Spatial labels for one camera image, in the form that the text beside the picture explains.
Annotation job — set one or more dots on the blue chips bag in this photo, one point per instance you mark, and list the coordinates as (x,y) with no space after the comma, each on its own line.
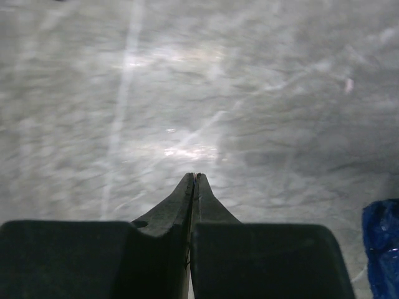
(380,238)

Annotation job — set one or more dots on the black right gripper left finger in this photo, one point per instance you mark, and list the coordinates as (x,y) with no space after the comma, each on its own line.
(144,258)

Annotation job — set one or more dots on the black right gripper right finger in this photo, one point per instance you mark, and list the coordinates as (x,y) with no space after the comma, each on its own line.
(231,259)

